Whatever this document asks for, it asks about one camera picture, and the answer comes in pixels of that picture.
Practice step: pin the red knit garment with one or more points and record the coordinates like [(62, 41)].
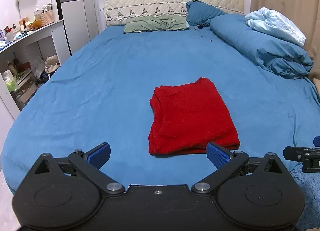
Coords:
[(190, 118)]

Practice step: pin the brown box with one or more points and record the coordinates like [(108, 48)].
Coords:
[(23, 67)]

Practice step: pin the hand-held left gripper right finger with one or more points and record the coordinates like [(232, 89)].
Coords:
[(218, 156)]

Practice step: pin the bed with blue sheet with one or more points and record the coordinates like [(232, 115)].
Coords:
[(100, 90)]

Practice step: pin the green packet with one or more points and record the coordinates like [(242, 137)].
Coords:
[(9, 83)]

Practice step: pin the cream tote bag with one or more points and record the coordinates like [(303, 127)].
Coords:
[(52, 64)]

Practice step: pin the blue duvet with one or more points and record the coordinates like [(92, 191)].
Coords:
[(262, 45)]

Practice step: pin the woven storage basket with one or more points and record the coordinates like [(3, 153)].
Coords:
[(47, 17)]

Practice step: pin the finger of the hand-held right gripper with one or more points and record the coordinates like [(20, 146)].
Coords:
[(293, 153), (317, 141)]

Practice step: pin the green pillow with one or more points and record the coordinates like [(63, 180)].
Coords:
[(155, 24)]

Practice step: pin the light blue blanket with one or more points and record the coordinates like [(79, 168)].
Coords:
[(275, 23)]

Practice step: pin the grey and white wardrobe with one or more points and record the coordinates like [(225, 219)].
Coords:
[(75, 8)]

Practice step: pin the clear pump bottle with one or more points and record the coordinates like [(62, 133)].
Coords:
[(37, 13)]

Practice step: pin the white desk shelf unit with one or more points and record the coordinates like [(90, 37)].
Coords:
[(57, 38)]

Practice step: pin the blue fluffy rug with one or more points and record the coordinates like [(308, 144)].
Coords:
[(307, 196)]

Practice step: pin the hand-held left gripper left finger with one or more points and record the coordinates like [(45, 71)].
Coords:
[(98, 154)]

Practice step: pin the dark blue pillow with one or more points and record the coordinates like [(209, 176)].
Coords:
[(202, 13)]

